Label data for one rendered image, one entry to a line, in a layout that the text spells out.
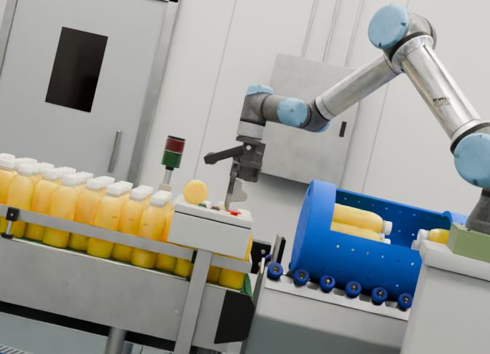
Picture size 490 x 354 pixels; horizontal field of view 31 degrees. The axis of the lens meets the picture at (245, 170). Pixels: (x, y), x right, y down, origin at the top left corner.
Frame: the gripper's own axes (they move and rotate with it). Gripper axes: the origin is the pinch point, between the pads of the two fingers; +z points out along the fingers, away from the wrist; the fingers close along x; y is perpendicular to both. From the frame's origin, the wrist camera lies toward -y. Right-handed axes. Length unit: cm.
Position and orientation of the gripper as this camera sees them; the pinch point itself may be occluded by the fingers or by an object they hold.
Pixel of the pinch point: (225, 206)
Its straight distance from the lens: 248.4
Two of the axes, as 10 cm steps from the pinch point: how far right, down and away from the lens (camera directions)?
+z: -2.3, 9.7, 0.2
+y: 9.7, 2.3, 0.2
